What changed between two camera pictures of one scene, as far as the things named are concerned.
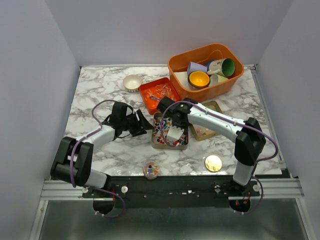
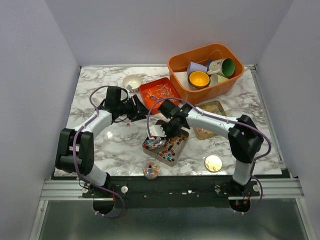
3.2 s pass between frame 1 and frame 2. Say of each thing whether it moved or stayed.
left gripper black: moved
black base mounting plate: stayed
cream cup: stayed
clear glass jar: stayed
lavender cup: stayed
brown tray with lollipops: moved
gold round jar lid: stayed
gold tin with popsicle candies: moved
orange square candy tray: stayed
